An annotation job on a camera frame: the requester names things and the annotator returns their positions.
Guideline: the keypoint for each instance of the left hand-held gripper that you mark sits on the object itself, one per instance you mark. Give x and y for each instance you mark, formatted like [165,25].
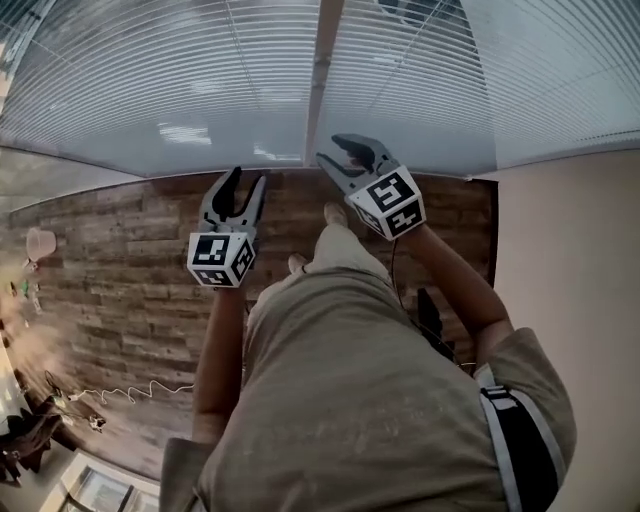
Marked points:
[220,255]

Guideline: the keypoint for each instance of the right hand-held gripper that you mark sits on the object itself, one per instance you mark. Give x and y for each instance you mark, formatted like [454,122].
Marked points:
[390,200]

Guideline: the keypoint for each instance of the person's left forearm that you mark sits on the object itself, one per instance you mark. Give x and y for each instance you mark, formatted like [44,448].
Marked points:
[220,360]

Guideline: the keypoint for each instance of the person's right forearm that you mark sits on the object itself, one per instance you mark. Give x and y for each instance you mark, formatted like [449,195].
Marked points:
[450,280]

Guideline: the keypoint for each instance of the person's right shoe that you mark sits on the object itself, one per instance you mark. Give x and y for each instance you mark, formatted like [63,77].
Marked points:
[335,214]

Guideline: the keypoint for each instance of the person's shoe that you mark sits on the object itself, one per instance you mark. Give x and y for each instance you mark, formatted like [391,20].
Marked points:
[335,214]
[298,264]

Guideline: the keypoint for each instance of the person's left shoe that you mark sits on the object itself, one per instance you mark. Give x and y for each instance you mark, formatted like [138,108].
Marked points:
[298,264]

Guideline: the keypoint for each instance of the person's light trousers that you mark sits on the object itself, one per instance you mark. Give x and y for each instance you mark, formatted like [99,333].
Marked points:
[340,255]

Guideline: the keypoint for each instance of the black baseboard strip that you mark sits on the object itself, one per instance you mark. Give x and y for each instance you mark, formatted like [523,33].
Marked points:
[495,225]

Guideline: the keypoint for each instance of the black office chair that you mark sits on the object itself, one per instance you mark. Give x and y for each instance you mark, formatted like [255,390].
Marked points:
[425,10]

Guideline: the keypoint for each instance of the frosted glass panel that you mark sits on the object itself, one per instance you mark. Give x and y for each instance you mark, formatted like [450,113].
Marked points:
[60,175]

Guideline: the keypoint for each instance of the pink plastic bucket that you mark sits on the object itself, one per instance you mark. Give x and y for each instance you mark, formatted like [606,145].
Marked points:
[41,244]

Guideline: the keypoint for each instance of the cluster of small floor items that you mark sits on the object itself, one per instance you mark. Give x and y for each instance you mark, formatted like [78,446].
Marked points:
[24,287]

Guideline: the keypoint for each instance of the person's light short-sleeved shirt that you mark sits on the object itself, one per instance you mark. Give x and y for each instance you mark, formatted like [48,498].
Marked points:
[360,400]

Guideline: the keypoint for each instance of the glass partition frame post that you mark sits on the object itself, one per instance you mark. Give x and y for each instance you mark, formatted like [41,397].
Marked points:
[314,120]

